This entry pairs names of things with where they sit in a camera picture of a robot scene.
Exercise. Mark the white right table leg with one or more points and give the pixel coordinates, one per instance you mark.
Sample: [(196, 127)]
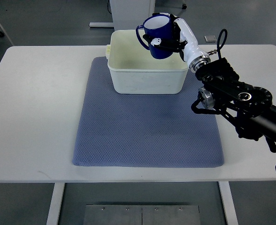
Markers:
[(228, 204)]

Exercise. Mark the blue mug white inside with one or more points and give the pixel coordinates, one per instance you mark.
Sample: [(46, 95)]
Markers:
[(151, 33)]

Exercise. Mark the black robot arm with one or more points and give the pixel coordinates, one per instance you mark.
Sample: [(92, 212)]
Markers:
[(248, 108)]

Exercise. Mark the white pedestal column base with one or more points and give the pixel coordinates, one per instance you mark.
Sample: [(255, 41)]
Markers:
[(126, 14)]

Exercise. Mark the white plastic box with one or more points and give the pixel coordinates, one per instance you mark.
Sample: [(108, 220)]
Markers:
[(134, 71)]

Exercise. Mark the small grey floor hatch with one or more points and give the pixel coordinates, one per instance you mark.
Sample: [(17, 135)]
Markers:
[(210, 39)]

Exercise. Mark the black white robotic hand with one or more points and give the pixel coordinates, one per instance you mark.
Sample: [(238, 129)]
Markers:
[(185, 43)]

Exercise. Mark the white left table leg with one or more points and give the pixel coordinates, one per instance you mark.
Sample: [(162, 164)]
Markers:
[(55, 205)]

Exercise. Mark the metal floor plate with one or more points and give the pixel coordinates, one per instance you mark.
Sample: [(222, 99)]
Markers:
[(142, 215)]

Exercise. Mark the blue-grey textured mat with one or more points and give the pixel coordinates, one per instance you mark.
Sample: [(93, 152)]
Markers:
[(144, 130)]

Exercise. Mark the white table leg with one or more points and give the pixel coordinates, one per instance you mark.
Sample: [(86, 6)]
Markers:
[(228, 204), (55, 205)]

